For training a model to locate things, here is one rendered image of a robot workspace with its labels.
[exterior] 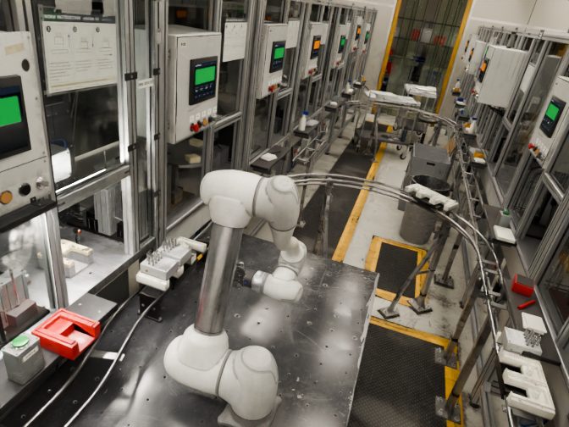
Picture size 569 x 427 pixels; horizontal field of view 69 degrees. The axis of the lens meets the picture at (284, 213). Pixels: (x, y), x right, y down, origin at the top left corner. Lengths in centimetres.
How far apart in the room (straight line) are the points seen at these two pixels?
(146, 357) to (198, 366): 38
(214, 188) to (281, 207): 22
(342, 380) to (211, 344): 61
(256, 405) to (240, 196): 68
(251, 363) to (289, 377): 37
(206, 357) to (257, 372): 18
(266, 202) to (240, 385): 59
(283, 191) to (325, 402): 85
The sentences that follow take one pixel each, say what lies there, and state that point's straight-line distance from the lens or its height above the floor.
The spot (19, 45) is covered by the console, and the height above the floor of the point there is 180.
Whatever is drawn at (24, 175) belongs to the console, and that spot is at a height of 146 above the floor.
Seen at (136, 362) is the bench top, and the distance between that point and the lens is 180.
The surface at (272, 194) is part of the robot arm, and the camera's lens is 126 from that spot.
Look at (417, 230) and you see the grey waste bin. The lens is 430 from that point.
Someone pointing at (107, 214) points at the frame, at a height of 103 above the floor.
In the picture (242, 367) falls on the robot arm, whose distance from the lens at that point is 143.
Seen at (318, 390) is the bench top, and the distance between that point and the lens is 175.
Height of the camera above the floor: 200
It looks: 27 degrees down
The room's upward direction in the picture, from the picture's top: 9 degrees clockwise
